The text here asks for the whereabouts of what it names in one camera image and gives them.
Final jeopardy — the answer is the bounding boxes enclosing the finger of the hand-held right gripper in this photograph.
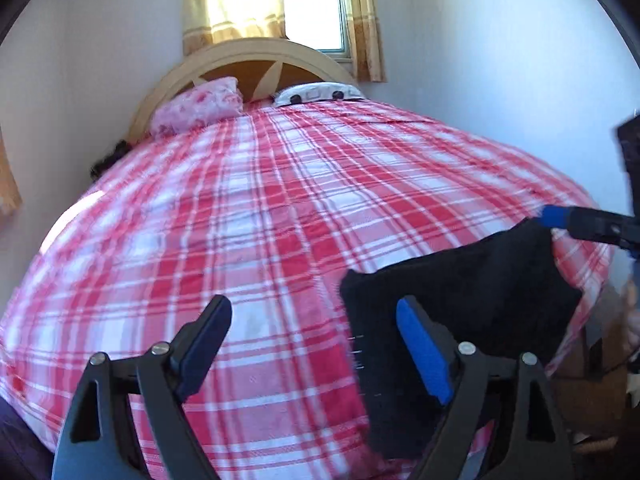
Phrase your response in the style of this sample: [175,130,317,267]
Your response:
[537,205,625,248]

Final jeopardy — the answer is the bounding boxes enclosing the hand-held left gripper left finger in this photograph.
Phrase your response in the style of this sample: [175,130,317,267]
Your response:
[52,294,233,480]

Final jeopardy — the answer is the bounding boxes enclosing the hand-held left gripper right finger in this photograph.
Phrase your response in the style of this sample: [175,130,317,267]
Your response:
[396,296,572,480]

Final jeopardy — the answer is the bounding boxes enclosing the black pants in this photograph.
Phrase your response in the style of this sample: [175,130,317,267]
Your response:
[340,217,583,463]

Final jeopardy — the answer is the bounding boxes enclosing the red plaid bedspread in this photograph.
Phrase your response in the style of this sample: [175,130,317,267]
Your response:
[0,97,616,480]

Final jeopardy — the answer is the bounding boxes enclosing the brown wooden furniture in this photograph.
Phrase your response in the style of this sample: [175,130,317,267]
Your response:
[550,280,640,456]

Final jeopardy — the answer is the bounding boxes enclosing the dark purple cloth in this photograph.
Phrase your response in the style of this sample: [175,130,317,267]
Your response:
[0,397,58,480]

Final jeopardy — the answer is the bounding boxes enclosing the dark floral cloth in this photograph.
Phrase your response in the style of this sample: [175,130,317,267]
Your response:
[90,140,132,181]

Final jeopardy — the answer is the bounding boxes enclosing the pink floral pillow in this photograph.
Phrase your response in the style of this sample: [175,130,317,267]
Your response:
[149,76,244,138]

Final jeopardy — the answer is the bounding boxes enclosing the yellow patterned curtain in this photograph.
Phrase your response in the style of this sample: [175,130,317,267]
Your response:
[345,0,387,83]
[180,0,291,56]
[0,125,23,216]

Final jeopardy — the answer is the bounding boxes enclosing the white patterned pillow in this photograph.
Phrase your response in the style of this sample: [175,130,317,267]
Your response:
[272,82,363,107]

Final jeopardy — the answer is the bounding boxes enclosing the cream wooden headboard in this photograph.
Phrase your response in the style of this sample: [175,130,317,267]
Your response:
[127,38,358,143]

